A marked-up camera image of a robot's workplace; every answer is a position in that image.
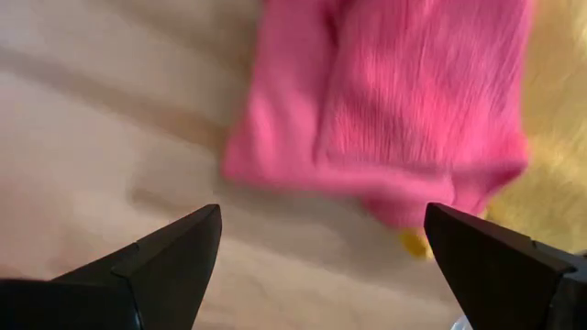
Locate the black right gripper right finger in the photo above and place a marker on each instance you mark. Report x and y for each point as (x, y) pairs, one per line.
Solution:
(504, 293)

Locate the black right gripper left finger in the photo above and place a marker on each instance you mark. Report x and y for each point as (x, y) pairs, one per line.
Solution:
(137, 298)

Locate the yellow microfiber towel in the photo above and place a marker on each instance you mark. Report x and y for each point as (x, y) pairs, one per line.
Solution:
(559, 137)

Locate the pink microfiber towel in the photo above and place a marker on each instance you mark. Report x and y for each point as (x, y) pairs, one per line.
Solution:
(390, 91)

